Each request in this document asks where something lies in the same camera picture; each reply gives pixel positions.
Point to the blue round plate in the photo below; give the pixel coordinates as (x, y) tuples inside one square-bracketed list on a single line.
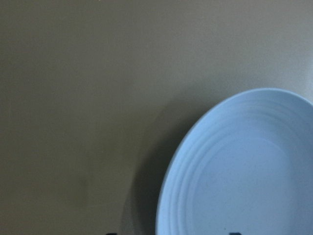
[(245, 166)]

